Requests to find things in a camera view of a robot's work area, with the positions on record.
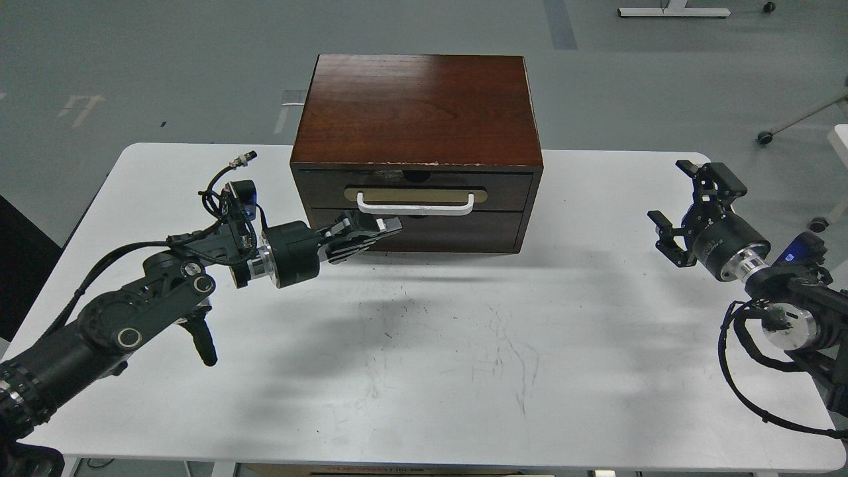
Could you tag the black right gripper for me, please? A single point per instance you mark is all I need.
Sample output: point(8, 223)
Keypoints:
point(713, 232)

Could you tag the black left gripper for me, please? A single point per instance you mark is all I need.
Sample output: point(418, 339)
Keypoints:
point(289, 253)

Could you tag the wooden drawer with white handle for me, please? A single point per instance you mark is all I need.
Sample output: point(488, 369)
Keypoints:
point(326, 189)

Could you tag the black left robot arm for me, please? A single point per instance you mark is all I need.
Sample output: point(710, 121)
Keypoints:
point(174, 289)

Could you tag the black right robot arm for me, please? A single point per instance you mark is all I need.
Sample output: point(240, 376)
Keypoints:
point(793, 320)

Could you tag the dark wooden drawer cabinet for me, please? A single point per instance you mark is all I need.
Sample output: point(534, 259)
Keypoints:
point(417, 114)

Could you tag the white table leg base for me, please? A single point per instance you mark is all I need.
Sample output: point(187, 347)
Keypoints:
point(673, 9)

